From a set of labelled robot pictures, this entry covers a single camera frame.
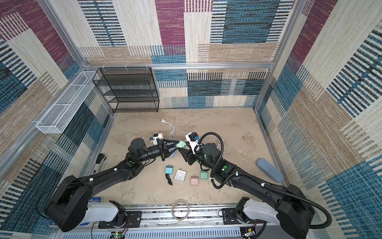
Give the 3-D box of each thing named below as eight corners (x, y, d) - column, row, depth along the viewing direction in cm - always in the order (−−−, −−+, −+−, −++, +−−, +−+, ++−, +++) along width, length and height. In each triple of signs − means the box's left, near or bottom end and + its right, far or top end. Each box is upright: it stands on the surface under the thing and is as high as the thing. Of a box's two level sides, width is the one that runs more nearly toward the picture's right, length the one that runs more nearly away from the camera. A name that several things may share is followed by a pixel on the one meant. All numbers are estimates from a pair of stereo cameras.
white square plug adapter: (174, 180, 87) (174, 178, 85) (177, 171, 90) (177, 169, 88) (184, 182, 86) (183, 180, 84) (186, 172, 90) (186, 171, 88)
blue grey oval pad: (278, 184, 86) (281, 182, 83) (253, 164, 94) (255, 161, 91) (283, 178, 88) (285, 176, 86) (258, 158, 96) (260, 156, 94)
